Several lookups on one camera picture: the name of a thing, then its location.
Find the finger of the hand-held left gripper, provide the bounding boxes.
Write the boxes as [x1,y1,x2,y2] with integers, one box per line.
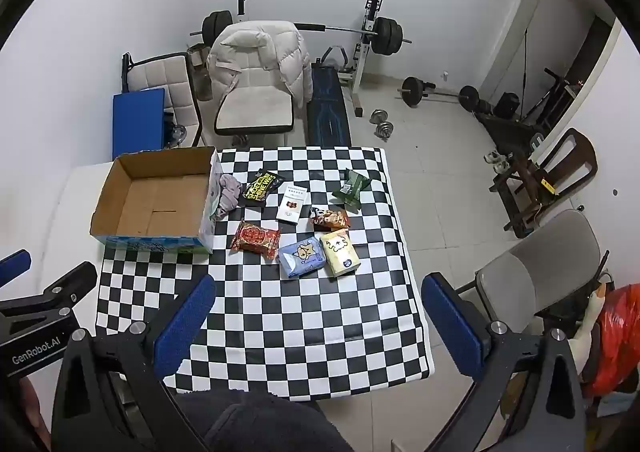
[0,261,98,319]
[0,249,32,289]

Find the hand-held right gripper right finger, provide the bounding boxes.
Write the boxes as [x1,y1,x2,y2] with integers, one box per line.
[421,272,588,452]

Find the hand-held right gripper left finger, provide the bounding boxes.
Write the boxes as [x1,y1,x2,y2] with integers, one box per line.
[50,274,217,452]

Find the cardboard box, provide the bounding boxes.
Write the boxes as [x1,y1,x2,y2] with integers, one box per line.
[90,147,223,254]

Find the red snack packet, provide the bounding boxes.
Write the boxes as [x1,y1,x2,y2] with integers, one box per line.
[230,220,282,260]

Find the blue tissue pack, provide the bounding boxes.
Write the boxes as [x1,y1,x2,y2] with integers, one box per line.
[277,239,327,279]

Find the yellow tissue pack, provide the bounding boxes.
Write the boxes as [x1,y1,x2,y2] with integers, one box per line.
[319,228,361,277]

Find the grey-purple sock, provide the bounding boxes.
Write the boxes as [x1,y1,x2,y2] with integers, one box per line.
[212,173,248,221]

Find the black and yellow packet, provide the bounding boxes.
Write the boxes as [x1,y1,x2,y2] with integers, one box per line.
[236,169,285,207]

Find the orange-brown snack packet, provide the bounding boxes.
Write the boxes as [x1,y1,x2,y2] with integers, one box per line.
[307,207,351,233]

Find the small white carton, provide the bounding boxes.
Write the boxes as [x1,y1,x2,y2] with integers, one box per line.
[276,182,308,224]

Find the green snack packet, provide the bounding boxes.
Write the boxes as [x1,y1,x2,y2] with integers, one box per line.
[332,168,373,213]

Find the grey folding chair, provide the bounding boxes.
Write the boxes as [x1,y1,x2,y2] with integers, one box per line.
[452,209,608,333]

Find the person's dark pants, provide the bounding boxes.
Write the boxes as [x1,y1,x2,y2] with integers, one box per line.
[175,389,351,452]

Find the white plush goose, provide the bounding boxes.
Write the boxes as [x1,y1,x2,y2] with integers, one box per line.
[570,282,608,374]

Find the red plastic bag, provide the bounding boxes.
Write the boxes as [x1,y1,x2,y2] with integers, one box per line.
[582,283,640,398]

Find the blue board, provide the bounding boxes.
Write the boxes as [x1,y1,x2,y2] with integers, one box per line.
[111,88,166,157]

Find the black exercise machine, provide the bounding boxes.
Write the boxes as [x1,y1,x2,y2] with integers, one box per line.
[472,102,546,167]

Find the dark wooden chair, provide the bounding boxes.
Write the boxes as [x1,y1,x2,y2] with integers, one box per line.
[525,128,598,217]

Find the white padded chair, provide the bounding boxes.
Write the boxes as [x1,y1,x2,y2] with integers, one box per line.
[121,52,203,147]

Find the white office chair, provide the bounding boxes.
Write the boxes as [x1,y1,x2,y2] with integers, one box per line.
[214,79,296,147]

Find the large clear water bottle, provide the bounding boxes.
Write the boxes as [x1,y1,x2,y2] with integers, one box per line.
[192,44,214,101]

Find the small black barbell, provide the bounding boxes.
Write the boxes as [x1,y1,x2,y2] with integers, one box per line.
[397,76,481,112]

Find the black bench pad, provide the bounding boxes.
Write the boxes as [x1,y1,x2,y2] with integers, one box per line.
[307,60,351,147]

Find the white bench press rack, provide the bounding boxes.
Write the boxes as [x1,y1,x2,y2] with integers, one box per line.
[235,0,386,119]

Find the white puffer jacket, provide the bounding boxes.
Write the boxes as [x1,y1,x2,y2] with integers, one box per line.
[206,20,313,110]

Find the barbell with black plates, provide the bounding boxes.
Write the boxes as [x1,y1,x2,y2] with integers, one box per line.
[190,10,413,57]

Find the black exercise handle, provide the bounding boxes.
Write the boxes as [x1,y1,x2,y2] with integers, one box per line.
[121,53,137,93]

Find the grey curved handle bar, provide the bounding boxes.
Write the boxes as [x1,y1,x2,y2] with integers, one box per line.
[320,46,353,72]

